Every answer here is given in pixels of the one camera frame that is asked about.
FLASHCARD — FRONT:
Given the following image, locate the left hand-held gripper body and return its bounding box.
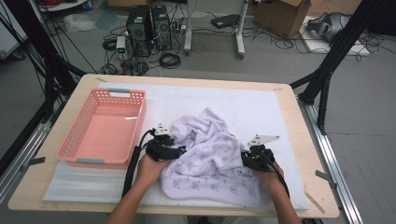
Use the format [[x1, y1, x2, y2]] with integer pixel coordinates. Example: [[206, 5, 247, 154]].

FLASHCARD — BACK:
[[145, 123, 176, 162]]

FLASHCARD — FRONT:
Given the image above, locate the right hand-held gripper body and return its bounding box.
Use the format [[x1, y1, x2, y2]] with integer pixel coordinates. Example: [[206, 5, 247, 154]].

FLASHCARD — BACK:
[[247, 133, 280, 173]]

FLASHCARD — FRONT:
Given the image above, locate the lilac patterned towel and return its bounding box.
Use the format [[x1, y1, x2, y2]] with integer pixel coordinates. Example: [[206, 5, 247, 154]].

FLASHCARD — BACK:
[[159, 106, 275, 209]]

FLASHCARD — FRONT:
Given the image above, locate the pink plastic basket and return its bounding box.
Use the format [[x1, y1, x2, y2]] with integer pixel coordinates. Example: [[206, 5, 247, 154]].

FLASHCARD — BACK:
[[56, 88, 148, 171]]

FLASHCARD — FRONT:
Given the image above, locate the person's left hand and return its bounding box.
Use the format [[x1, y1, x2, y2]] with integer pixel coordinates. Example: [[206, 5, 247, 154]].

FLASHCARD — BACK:
[[136, 155, 172, 188]]

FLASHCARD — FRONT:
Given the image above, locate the person's right hand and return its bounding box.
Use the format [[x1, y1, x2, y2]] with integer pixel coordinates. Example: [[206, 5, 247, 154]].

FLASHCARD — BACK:
[[253, 164, 286, 196]]

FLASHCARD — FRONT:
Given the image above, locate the white grid mat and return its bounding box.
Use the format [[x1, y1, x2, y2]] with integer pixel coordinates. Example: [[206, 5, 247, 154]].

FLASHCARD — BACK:
[[92, 81, 310, 210]]

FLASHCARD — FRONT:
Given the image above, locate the wooden table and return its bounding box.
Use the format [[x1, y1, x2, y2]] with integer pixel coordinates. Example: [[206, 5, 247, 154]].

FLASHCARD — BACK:
[[7, 73, 340, 218]]

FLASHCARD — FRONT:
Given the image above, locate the white adapter box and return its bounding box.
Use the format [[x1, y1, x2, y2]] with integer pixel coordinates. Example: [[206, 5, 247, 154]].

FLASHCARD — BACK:
[[115, 35, 127, 61]]

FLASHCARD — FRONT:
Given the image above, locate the white metal stand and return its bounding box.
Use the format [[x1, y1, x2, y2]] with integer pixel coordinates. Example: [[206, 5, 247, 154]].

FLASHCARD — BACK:
[[183, 0, 250, 60]]

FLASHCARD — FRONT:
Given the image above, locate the black computer tower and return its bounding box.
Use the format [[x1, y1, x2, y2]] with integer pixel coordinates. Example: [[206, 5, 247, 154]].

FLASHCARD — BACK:
[[150, 5, 173, 51], [125, 5, 152, 57]]

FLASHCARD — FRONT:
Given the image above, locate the white floor board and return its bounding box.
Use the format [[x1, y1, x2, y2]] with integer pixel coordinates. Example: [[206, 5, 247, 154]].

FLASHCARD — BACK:
[[300, 15, 372, 57]]

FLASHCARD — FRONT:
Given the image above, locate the black flat device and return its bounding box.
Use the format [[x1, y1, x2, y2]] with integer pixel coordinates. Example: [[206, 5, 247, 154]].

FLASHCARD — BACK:
[[210, 13, 241, 30]]

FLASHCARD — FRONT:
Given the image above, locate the brown cardboard box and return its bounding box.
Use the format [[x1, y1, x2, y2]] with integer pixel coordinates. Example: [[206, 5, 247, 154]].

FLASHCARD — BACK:
[[253, 0, 312, 39]]

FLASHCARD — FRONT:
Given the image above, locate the grey headset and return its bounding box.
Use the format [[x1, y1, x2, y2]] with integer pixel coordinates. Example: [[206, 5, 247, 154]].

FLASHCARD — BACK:
[[306, 11, 351, 43]]

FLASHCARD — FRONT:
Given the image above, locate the clear plastic bag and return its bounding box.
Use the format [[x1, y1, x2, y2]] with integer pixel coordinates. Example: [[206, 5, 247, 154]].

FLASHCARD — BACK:
[[64, 12, 96, 34]]

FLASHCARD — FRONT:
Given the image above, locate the white round table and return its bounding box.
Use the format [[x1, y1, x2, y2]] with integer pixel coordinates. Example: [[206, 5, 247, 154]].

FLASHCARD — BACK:
[[36, 0, 89, 13]]

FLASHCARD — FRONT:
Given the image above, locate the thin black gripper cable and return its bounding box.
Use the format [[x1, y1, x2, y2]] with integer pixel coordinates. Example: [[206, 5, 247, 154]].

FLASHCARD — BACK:
[[261, 151, 290, 200]]

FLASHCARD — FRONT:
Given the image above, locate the thick black sleeved cable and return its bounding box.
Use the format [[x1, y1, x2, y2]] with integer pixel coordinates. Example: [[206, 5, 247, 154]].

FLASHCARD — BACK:
[[121, 129, 157, 199]]

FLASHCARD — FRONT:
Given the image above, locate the aluminium rail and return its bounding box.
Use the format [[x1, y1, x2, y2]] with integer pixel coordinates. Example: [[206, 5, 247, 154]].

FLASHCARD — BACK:
[[297, 96, 364, 224], [0, 102, 64, 203]]

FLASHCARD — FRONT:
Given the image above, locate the grey metal bracket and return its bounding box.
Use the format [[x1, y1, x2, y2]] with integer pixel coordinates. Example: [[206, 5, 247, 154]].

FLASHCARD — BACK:
[[315, 169, 338, 189], [21, 157, 47, 172]]

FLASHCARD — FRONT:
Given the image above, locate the coiled black cable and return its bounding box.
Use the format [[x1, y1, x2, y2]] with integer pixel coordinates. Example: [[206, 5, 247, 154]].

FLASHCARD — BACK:
[[159, 52, 182, 70]]

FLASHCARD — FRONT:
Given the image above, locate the tangle of black floor cables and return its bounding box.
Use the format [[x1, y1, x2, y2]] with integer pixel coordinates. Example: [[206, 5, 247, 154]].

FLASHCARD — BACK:
[[246, 22, 396, 59]]

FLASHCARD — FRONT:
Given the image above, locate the black frame post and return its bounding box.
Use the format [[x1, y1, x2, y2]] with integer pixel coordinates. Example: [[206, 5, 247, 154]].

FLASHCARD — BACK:
[[4, 0, 87, 123], [289, 0, 388, 136]]

